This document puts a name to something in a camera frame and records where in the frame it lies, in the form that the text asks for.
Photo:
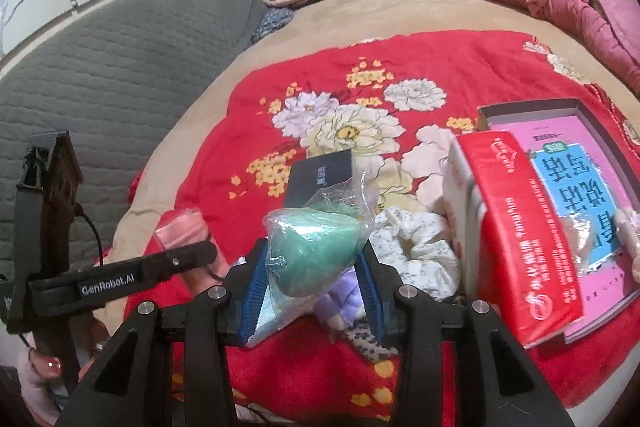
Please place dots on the pink pillow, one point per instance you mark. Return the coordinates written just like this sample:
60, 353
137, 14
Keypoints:
615, 7

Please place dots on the grey cardboard box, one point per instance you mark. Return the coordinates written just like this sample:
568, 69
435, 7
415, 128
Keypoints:
530, 108

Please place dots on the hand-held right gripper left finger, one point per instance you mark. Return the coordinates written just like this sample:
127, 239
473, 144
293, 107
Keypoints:
252, 302

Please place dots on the white floral scrunchie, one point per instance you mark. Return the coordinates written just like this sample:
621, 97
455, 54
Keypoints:
425, 257

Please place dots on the pale green tissue pack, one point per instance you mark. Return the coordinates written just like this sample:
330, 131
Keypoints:
277, 317

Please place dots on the pink quilt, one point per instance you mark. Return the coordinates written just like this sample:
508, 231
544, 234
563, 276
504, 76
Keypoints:
550, 2

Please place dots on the clear plastic bag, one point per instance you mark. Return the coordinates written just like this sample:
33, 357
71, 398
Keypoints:
590, 247

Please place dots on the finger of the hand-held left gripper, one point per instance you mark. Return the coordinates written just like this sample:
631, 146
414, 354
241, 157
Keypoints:
140, 272

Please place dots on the grey quilted headboard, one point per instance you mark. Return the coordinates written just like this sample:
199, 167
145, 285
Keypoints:
125, 72

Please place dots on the leopard print cloth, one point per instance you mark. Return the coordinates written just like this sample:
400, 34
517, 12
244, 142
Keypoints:
370, 342

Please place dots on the pink book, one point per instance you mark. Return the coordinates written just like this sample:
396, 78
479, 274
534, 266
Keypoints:
575, 187

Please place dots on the blue patterned cloth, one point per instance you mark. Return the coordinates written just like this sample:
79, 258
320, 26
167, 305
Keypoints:
272, 22

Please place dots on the black box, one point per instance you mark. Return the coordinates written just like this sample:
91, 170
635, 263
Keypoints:
320, 179

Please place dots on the person's left hand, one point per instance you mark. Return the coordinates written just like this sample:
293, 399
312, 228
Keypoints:
45, 364

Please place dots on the white teddy bear purple ribbon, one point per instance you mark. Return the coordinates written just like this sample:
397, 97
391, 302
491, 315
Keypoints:
335, 307

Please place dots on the red floral blanket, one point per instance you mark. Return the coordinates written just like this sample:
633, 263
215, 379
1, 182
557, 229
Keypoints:
300, 72

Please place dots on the beige bedsheet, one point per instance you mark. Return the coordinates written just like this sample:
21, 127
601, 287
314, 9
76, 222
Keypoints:
325, 17

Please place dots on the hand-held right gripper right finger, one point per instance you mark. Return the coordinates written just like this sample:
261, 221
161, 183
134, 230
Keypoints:
372, 302

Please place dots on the red and white tissue box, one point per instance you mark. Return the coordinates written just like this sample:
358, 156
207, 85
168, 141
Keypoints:
520, 247

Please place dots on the green puff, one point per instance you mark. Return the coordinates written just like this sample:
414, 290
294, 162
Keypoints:
312, 247

